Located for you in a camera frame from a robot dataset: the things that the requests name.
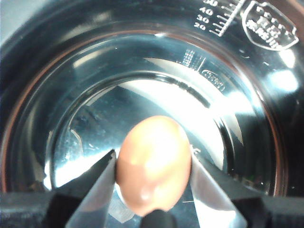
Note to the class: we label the brown egg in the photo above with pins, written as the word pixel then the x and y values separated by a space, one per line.
pixel 154 166

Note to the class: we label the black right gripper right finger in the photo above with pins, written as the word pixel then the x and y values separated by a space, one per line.
pixel 237 209

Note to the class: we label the green electric cooking pot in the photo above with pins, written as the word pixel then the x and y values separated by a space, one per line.
pixel 152 71

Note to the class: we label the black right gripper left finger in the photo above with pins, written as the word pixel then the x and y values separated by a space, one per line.
pixel 59 209

